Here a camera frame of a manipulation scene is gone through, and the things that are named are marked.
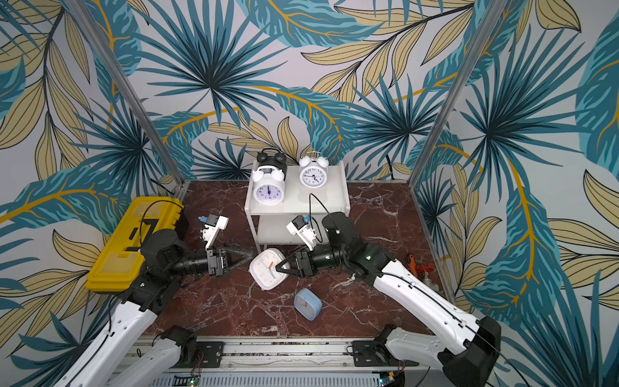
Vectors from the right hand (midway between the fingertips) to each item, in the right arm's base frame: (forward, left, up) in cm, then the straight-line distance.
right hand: (280, 267), depth 62 cm
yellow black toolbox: (+11, +51, -10) cm, 53 cm away
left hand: (+1, +7, +3) cm, 8 cm away
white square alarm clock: (0, +4, 0) cm, 4 cm away
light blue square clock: (-3, -7, -21) cm, 22 cm away
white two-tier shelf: (+26, +7, -17) cm, 32 cm away
